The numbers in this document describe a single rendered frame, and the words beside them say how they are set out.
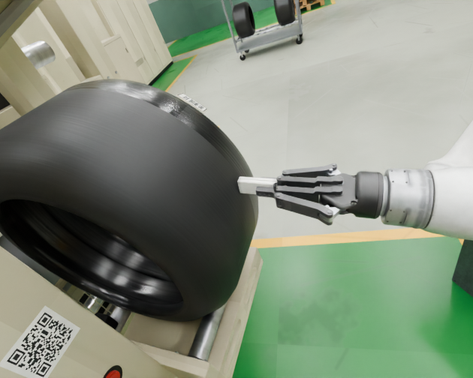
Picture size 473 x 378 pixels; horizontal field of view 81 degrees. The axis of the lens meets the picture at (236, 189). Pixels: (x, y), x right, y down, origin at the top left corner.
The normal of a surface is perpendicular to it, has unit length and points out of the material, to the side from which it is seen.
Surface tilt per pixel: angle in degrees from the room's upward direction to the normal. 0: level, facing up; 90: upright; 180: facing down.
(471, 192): 31
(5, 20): 90
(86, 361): 90
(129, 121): 36
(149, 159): 49
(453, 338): 0
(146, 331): 0
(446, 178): 8
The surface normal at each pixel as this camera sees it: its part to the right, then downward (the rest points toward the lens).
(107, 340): 0.90, -0.03
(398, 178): -0.18, -0.73
